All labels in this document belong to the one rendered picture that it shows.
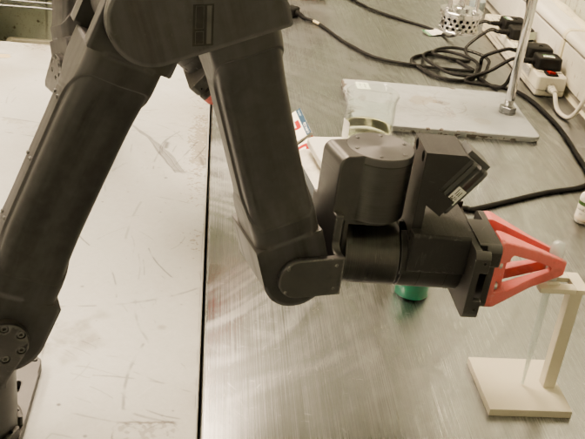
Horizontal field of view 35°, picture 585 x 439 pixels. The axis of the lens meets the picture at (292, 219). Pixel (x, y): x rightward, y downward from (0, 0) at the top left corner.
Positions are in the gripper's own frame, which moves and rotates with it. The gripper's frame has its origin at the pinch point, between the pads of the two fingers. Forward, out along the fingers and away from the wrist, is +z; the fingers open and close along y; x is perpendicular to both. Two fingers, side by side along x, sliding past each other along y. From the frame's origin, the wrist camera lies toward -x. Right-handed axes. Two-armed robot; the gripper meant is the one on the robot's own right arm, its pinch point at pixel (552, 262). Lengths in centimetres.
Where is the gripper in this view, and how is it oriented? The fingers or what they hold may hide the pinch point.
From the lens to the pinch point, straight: 87.3
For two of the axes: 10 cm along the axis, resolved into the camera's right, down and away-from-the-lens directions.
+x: -1.3, 8.8, 4.6
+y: -0.9, -4.7, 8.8
